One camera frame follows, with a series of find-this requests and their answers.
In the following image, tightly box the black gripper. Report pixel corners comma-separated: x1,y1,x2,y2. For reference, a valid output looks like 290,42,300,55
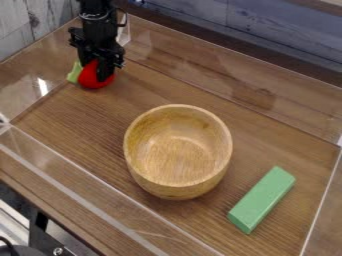
68,19,125,82

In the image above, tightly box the red plush tomato toy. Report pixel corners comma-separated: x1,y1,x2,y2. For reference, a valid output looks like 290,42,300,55
67,60,115,89

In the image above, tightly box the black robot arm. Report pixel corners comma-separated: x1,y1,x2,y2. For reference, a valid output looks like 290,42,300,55
68,0,128,88

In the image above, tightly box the wooden bowl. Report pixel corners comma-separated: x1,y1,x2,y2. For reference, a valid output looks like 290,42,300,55
123,104,232,200

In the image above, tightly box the clear acrylic table barrier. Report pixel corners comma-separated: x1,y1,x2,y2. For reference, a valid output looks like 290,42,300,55
0,18,342,256

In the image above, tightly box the green rectangular block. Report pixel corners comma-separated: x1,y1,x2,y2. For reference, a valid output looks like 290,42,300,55
227,166,296,234

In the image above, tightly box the black metal frame bracket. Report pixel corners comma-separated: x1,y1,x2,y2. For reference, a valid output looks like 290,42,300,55
28,212,76,256

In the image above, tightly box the black cable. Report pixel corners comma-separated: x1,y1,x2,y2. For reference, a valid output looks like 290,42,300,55
0,235,19,256

